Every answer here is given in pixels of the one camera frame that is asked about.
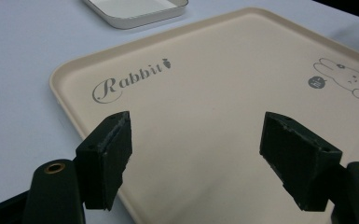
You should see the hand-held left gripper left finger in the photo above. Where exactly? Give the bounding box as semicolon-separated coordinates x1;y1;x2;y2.
75;110;133;212

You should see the beige tray with rabbit print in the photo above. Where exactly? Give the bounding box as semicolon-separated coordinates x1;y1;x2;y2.
48;7;359;224

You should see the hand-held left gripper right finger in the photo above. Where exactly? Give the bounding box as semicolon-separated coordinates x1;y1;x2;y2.
259;111;343;212

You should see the white rectangular tray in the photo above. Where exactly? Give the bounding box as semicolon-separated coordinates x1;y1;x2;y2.
82;0;189;30

